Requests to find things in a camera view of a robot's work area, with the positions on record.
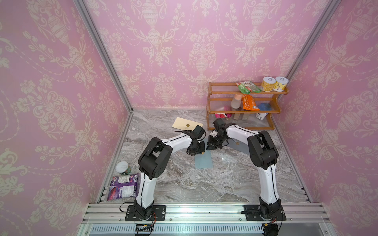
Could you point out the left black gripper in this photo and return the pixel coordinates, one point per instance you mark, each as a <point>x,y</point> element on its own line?
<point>191,152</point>

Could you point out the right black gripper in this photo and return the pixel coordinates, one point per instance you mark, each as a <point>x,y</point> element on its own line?
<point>210,145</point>

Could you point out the teal green envelope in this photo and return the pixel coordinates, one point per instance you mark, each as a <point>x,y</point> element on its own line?
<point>204,161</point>

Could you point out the cream yellow envelope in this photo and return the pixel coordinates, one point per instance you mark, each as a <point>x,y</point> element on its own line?
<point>184,124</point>

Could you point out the grey envelope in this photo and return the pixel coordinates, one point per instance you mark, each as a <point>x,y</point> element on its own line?
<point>239,146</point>

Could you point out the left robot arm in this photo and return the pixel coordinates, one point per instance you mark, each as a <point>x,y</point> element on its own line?
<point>154,159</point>

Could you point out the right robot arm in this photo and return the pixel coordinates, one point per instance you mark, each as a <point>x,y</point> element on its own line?
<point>263,154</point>

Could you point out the magenta pink item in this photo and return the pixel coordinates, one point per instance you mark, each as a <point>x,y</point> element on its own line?
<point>224,114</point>

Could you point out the wooden three-tier shelf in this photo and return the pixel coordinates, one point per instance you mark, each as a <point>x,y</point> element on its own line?
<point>221,94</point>

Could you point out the pink beige bottle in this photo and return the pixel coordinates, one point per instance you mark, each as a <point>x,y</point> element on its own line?
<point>236,101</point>

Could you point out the orange snack bag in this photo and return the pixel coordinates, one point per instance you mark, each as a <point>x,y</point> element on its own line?
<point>249,103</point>

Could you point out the green snack packet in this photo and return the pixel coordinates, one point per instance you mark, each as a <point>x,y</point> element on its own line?
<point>248,87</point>

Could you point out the green white can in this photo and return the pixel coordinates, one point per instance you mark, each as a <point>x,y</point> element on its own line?
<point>123,168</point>

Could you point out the yellow can left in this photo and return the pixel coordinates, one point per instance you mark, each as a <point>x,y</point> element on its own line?
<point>268,84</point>

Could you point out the yellow can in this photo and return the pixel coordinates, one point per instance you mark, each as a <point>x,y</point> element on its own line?
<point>281,83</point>
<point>268,84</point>

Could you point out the purple snack bag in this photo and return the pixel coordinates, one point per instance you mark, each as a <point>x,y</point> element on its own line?
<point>123,187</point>

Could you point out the yellow can right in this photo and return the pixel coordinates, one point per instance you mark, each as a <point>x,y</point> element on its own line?
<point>281,83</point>

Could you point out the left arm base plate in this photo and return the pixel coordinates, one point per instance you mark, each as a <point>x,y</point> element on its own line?
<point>153,212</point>

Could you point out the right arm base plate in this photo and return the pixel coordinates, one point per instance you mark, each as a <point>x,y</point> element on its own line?
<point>263,213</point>

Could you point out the aluminium front rail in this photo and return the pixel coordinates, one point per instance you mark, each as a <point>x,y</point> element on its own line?
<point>206,219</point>

